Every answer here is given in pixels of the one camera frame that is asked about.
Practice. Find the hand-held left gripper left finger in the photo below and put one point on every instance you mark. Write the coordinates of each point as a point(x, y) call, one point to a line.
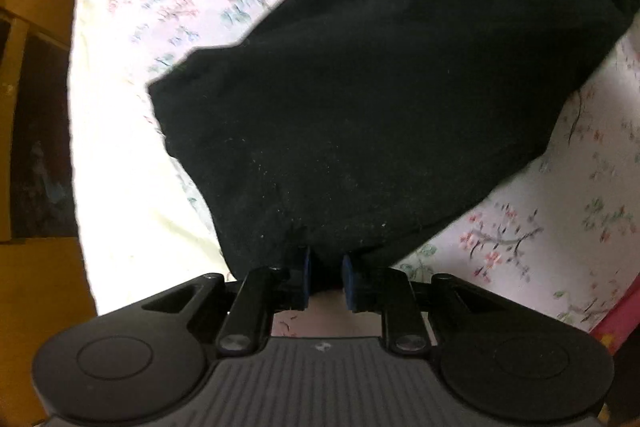
point(303, 279)

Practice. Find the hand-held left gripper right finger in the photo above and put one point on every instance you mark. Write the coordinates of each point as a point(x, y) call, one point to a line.
point(349, 282)

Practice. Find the black pants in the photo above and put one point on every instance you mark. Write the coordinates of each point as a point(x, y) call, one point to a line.
point(380, 97)

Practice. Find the cream bed sheet pink border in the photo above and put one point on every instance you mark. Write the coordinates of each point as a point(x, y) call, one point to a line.
point(105, 132)

